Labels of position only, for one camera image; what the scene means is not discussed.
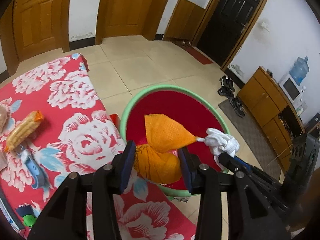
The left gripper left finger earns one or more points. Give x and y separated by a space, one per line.
64 216

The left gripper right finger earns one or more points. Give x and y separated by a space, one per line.
254 211

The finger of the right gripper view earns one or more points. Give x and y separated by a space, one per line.
233 164

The orange mesh bag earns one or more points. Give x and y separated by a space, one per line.
157 160

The white cloth glove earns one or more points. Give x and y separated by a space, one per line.
219 142

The grey floor mat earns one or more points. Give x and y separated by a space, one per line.
254 138

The green bottle cap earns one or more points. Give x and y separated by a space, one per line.
29 220

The wooden sideboard cabinet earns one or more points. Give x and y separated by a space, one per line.
273 112

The black sneaker near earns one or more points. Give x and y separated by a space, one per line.
237 106

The black sneaker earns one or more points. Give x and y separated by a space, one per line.
224 91
237 106
227 82

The newspaper under basin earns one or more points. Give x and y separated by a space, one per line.
182 199

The red green plastic basin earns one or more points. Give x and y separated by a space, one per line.
181 105

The black sneaker middle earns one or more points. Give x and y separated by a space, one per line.
224 91

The black sneaker far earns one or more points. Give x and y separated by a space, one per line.
227 82

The white microwave oven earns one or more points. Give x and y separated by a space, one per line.
293 92

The orange wrapped snack pack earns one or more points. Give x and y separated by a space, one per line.
27 126

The red floral tablecloth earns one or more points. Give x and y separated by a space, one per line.
78 135

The blue water jug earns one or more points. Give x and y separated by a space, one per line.
299 70

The red door mat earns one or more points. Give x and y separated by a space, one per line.
193 52

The dark entrance door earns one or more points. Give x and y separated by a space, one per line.
224 28

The right wooden door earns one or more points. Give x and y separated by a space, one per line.
128 17

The wooden door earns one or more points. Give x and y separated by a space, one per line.
128 17
33 27

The left wooden door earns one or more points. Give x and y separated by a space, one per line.
33 27

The wooden wall cabinet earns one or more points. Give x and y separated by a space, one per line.
184 22

